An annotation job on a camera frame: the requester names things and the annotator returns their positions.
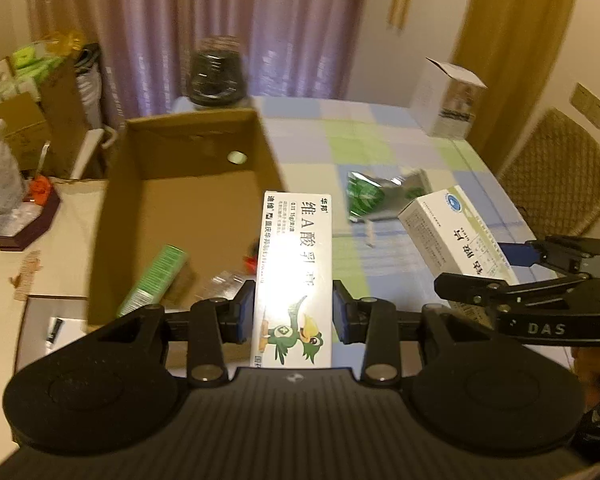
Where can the clear plastic bag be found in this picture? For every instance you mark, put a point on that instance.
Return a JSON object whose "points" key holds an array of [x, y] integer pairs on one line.
{"points": [[0, 185]]}

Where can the dark wooden tray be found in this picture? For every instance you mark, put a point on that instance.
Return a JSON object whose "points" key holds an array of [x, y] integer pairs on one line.
{"points": [[27, 227]]}

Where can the mustard curtain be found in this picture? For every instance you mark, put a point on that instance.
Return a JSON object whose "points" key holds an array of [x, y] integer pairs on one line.
{"points": [[510, 35]]}

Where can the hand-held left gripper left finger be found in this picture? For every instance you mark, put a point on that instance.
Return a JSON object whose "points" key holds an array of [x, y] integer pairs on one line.
{"points": [[242, 310]]}

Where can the large white medicine box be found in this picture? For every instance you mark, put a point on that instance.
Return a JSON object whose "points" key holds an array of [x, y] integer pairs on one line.
{"points": [[445, 230]]}

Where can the red packet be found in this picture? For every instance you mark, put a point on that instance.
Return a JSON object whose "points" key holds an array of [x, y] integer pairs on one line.
{"points": [[250, 262]]}

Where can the green leaf foil pouch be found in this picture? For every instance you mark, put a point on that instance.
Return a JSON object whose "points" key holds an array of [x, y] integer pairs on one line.
{"points": [[365, 192]]}

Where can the white chair frame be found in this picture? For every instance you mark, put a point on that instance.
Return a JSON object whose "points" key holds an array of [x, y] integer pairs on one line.
{"points": [[87, 152]]}

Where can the white pad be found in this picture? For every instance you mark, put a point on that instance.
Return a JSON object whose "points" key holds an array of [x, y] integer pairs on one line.
{"points": [[225, 282]]}

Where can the wicker chair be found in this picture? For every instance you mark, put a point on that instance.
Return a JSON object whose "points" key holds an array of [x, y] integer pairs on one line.
{"points": [[555, 175]]}

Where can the beige wall switch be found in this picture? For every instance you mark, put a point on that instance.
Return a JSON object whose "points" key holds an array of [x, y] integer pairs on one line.
{"points": [[590, 105]]}

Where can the long white bird print box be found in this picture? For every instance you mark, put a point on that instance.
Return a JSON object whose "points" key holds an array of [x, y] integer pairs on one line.
{"points": [[292, 270]]}

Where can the green box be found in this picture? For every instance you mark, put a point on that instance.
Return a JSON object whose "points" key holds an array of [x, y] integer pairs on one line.
{"points": [[155, 275]]}

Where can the brown cardboard box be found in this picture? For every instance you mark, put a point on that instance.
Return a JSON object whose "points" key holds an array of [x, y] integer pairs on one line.
{"points": [[180, 210]]}

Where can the small brown carton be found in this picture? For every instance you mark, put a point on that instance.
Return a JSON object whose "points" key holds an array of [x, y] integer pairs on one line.
{"points": [[17, 130]]}

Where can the purple curtain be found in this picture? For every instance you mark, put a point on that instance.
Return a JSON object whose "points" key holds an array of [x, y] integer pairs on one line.
{"points": [[155, 20]]}

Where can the small black item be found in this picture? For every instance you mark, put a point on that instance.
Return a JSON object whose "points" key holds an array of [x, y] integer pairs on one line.
{"points": [[55, 331]]}

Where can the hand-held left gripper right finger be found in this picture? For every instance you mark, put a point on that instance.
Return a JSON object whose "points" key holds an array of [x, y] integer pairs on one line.
{"points": [[339, 310]]}

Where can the beige wall strip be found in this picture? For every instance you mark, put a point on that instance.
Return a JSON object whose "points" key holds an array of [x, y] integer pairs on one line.
{"points": [[401, 0]]}

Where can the dark jar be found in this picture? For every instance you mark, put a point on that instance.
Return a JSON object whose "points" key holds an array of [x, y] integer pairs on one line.
{"points": [[215, 80]]}

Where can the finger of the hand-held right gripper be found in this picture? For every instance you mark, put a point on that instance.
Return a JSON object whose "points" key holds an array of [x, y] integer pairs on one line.
{"points": [[480, 290], [517, 252]]}

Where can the white open carton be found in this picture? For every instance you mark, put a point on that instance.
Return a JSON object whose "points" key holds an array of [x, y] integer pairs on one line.
{"points": [[440, 105]]}

